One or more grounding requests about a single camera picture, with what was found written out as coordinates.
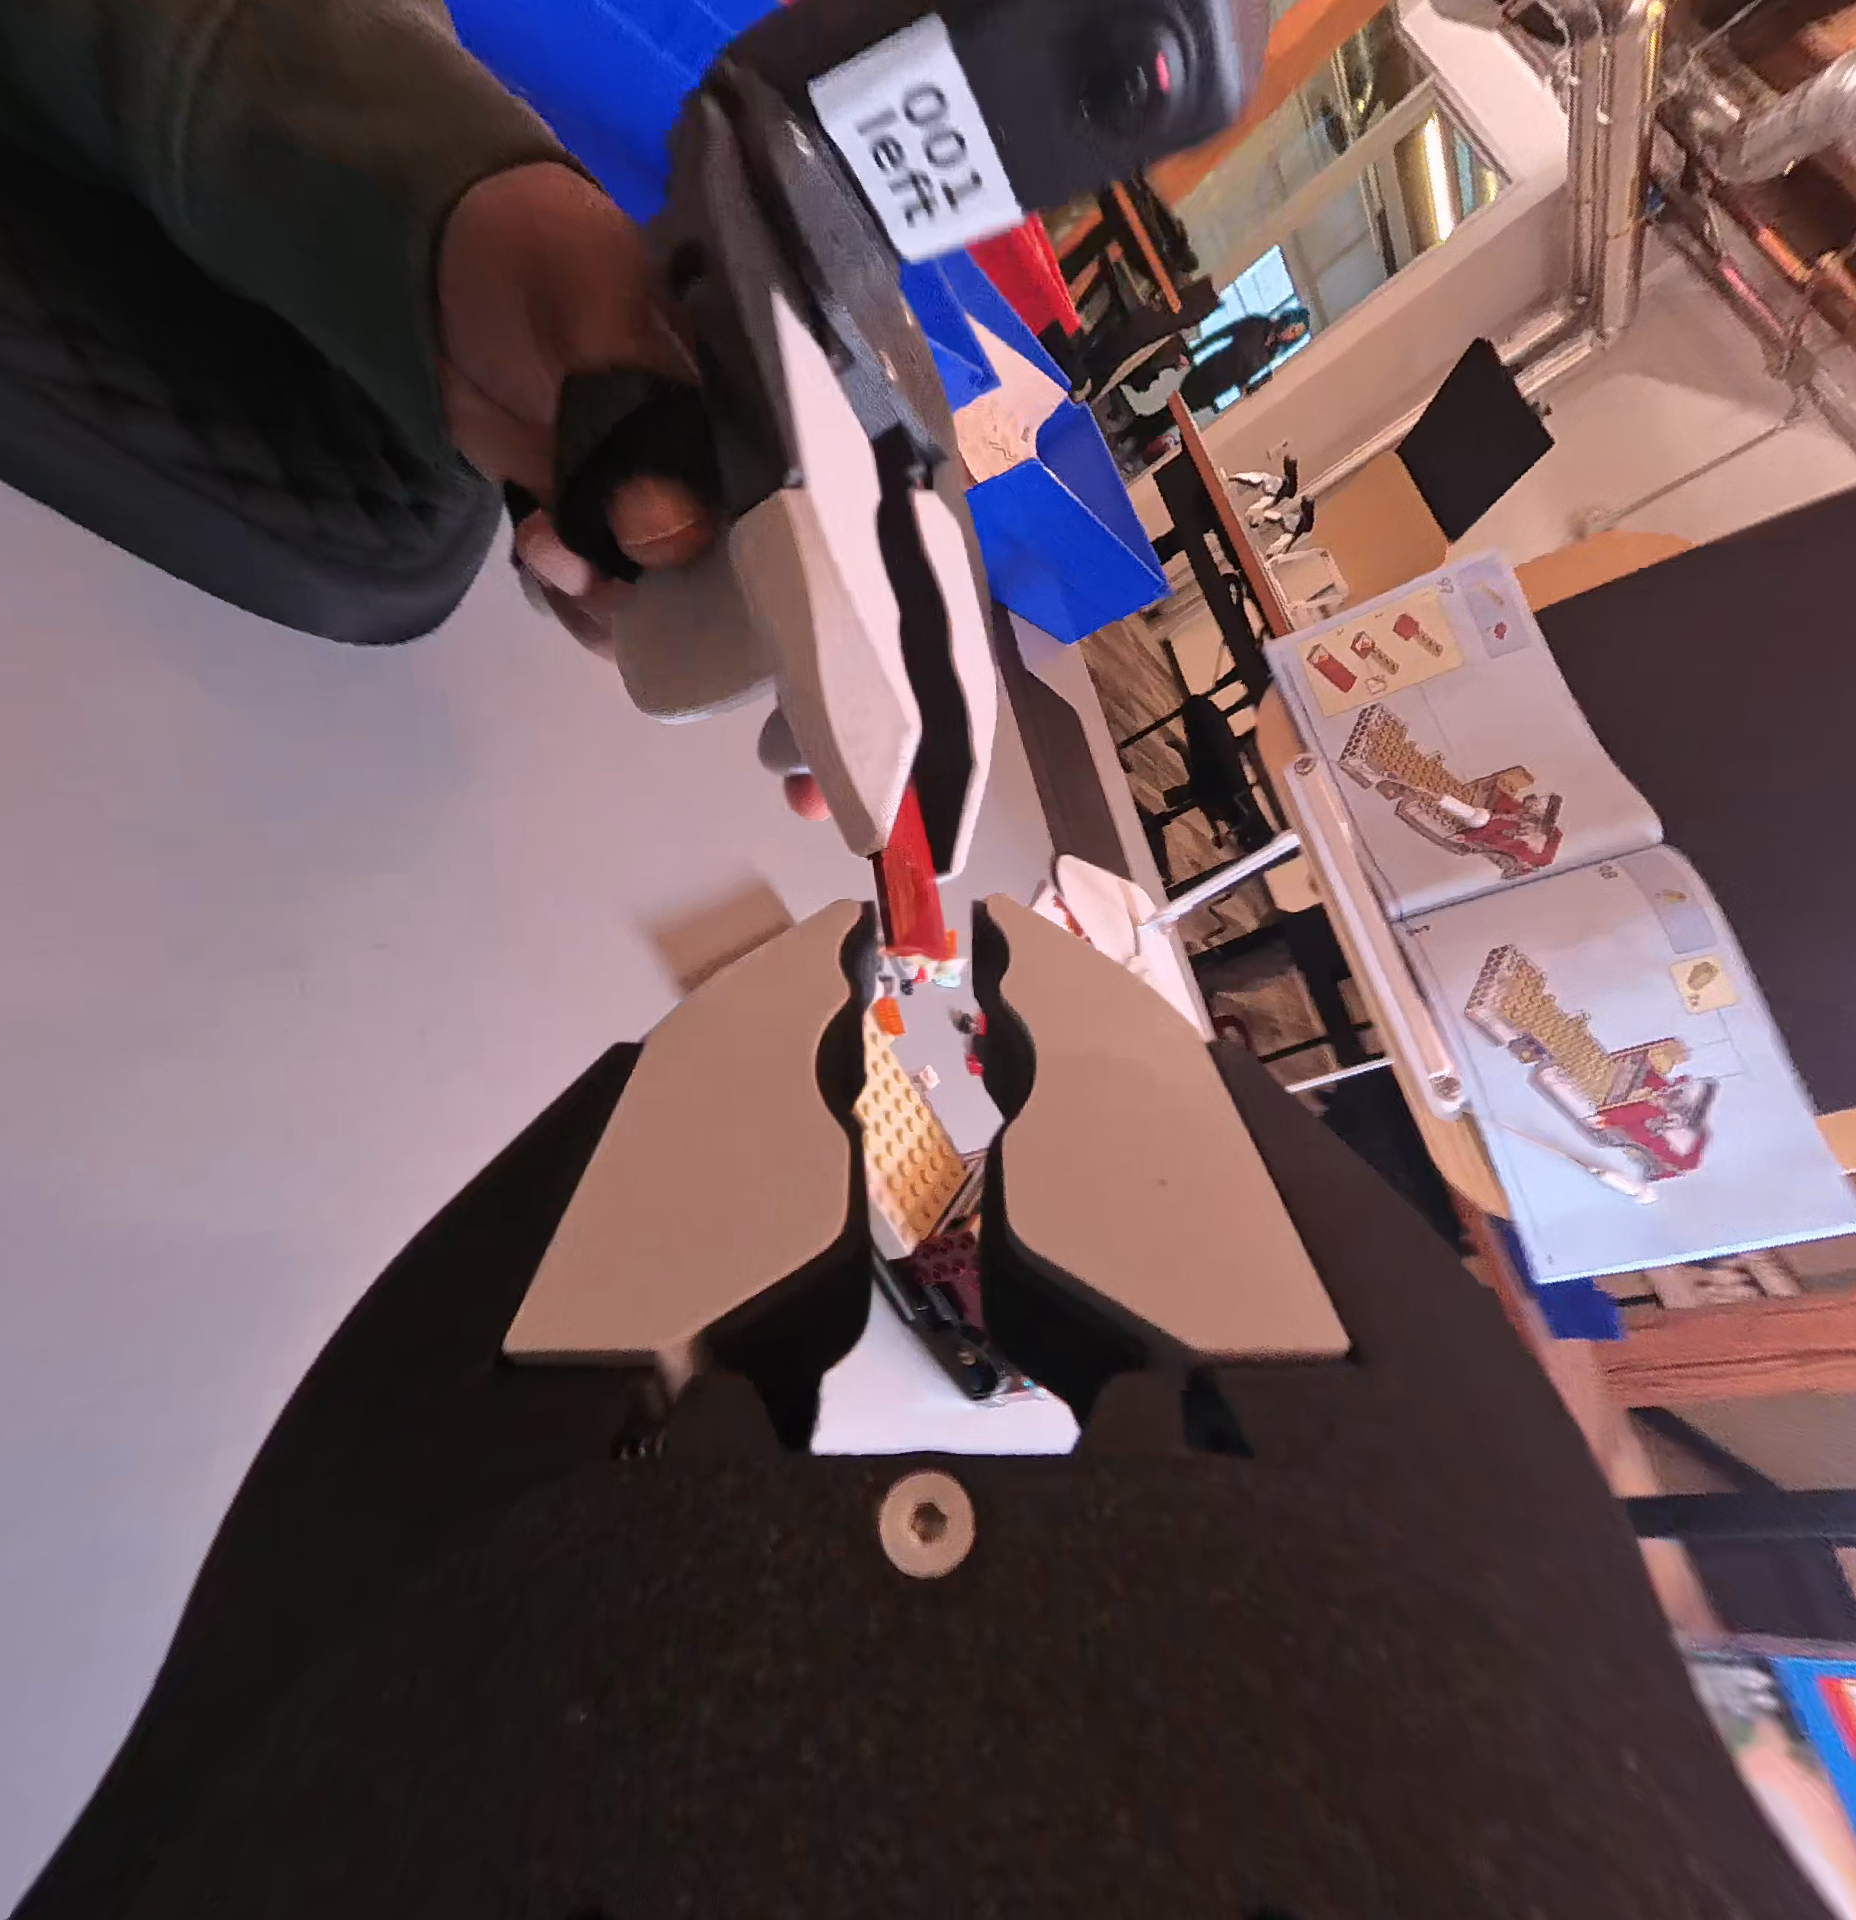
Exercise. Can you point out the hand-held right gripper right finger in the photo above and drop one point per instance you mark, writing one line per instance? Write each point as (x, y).
(1153, 1185)

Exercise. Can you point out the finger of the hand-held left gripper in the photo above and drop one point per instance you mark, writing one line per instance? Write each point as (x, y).
(830, 631)
(977, 662)

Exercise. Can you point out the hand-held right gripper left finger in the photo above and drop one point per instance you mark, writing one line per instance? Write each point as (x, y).
(703, 1170)

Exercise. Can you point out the tan and dark red brick model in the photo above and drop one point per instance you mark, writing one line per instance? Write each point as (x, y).
(907, 1126)

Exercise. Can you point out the wooden top standing desk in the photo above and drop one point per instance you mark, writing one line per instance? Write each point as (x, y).
(1229, 511)

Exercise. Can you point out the grey desk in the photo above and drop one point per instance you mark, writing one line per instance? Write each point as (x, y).
(267, 900)

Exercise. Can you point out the red storage bin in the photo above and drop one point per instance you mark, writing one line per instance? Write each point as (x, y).
(1025, 278)

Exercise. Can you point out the white paper sheet in bin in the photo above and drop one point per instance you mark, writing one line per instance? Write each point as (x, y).
(1019, 414)

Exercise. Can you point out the black office chair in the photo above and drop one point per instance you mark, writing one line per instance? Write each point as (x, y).
(1213, 766)

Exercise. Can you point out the white round plate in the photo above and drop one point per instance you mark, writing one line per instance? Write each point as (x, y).
(1107, 900)

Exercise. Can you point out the white booklet stand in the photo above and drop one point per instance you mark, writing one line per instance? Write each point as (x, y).
(1358, 900)

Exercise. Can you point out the blue plastic object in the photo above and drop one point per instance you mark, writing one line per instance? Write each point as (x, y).
(1573, 1310)

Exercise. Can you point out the empty blue storage bin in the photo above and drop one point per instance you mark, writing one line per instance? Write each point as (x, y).
(613, 76)

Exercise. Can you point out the silver pipe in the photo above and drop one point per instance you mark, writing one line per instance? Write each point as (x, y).
(1611, 179)

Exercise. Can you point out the small black board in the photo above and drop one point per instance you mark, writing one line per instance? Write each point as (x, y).
(1476, 442)

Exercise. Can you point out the open instruction booklet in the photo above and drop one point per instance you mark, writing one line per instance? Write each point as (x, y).
(1753, 1141)

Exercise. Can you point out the black padded cushion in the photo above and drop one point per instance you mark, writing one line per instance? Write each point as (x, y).
(192, 511)

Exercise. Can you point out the large black panel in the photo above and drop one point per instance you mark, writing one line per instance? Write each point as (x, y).
(1768, 751)

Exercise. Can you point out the colourful toy set box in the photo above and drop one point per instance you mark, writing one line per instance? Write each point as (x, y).
(1843, 1726)

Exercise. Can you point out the wooden table frame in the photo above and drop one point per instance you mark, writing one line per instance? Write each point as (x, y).
(1737, 1335)

